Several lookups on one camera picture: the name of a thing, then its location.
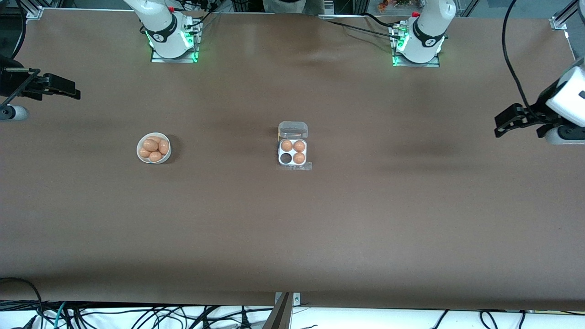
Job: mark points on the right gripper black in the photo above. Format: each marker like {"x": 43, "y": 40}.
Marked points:
{"x": 10, "y": 82}

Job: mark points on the metal bracket plate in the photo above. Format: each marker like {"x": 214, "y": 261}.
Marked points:
{"x": 297, "y": 299}

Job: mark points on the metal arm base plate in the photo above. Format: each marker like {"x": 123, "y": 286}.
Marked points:
{"x": 434, "y": 64}
{"x": 157, "y": 58}

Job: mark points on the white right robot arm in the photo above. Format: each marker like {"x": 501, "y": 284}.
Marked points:
{"x": 167, "y": 32}

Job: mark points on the clear plastic egg carton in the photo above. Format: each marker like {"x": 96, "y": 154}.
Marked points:
{"x": 293, "y": 130}

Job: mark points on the person in grey trousers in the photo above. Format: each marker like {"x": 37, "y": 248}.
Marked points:
{"x": 292, "y": 6}

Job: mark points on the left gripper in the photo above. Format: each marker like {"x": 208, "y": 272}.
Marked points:
{"x": 542, "y": 108}

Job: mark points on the white bowl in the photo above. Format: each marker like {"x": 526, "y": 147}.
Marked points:
{"x": 163, "y": 159}

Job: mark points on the dark angled post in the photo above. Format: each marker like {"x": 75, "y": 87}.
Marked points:
{"x": 279, "y": 317}

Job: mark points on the aluminium frame corner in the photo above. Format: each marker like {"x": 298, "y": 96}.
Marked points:
{"x": 563, "y": 19}
{"x": 35, "y": 13}

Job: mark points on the colourful clutter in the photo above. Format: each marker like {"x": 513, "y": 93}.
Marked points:
{"x": 393, "y": 4}

